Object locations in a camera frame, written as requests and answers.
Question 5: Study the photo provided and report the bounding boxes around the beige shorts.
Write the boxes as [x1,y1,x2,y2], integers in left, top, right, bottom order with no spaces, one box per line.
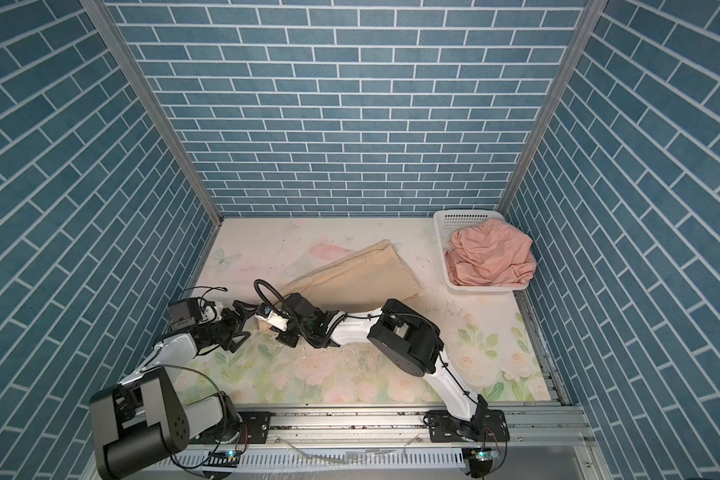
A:
[280,240,421,313]

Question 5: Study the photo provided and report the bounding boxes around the white plastic basket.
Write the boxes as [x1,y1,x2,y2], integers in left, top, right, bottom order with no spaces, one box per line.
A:
[433,209,527,295]

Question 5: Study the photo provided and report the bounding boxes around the pink shorts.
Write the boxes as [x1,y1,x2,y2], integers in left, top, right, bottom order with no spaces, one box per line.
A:
[445,219,537,286]

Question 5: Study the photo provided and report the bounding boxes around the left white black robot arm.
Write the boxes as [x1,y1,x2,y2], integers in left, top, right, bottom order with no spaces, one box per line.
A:
[89,297,271,479]

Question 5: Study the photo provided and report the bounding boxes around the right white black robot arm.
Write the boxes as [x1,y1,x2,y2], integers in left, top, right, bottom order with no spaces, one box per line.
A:
[263,293,491,441]

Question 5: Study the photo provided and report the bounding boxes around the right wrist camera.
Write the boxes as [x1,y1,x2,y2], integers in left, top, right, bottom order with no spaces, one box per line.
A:
[254,304,288,332]

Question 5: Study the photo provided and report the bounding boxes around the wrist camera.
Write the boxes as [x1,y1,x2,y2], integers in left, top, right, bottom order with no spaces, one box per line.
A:
[168,297,221,333]
[254,304,288,332]

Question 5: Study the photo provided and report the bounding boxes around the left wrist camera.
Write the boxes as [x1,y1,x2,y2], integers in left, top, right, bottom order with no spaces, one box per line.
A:
[168,297,221,333]

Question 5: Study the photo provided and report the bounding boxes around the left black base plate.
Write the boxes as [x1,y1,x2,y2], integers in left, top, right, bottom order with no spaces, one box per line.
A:
[221,411,273,448]

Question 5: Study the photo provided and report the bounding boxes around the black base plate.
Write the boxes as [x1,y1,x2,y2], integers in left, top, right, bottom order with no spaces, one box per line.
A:
[221,411,273,448]
[423,410,510,443]

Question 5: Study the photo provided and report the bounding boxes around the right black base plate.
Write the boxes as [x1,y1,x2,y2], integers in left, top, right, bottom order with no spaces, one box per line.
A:
[423,410,510,443]

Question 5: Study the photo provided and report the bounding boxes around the aluminium front rail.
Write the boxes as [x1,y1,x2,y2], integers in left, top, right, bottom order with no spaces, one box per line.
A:
[80,403,613,480]

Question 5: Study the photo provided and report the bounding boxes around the left aluminium corner post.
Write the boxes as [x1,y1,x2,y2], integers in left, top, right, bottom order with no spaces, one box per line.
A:
[80,0,223,226]

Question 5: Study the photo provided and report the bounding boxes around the aluminium corner post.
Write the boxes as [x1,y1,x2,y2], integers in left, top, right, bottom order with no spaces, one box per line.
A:
[496,0,607,217]
[80,0,223,226]

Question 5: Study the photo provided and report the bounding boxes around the right aluminium corner post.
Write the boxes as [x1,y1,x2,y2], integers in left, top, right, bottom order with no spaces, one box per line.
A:
[496,0,607,217]

